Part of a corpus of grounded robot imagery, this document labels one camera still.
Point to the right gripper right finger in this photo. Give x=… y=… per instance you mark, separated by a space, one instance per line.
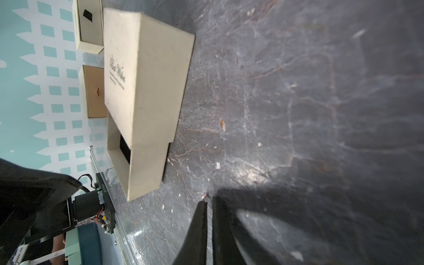
x=225 y=249

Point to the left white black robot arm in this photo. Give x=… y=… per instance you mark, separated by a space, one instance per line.
x=24 y=193

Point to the cream tan-drawer jewelry box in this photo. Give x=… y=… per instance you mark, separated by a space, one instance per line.
x=91 y=81

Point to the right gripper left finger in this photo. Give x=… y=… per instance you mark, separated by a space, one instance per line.
x=193 y=250

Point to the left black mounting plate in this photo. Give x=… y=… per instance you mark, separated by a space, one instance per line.
x=96 y=205

